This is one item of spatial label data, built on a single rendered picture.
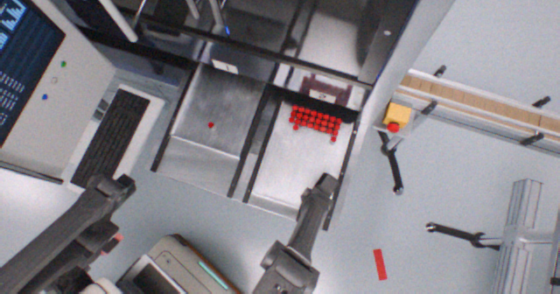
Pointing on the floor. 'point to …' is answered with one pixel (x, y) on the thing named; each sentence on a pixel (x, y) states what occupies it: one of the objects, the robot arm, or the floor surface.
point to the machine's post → (411, 42)
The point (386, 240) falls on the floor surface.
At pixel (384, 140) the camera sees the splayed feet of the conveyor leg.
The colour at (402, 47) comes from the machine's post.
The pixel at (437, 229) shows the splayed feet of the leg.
